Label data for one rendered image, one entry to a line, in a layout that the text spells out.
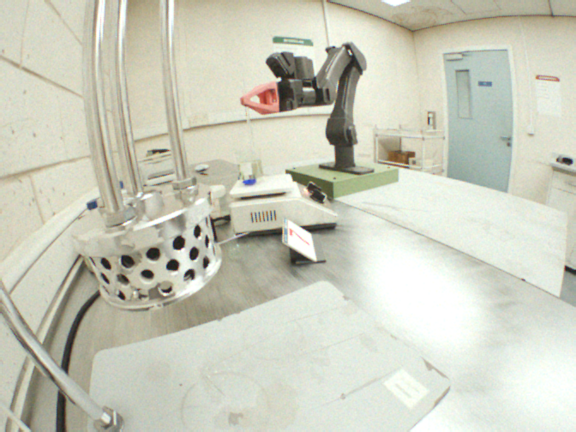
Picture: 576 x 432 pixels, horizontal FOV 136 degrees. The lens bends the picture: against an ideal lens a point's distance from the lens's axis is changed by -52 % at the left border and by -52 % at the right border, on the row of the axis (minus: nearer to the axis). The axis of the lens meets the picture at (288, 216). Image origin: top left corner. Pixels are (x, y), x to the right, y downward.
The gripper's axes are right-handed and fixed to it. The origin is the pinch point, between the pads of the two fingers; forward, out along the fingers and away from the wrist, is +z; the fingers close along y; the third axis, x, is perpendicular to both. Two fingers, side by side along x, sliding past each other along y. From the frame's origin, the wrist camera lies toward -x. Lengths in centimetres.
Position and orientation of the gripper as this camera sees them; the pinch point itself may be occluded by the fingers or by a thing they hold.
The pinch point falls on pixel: (244, 100)
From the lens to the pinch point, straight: 48.5
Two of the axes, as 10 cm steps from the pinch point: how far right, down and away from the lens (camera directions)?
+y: 7.4, 1.8, -6.5
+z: -6.6, 3.8, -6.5
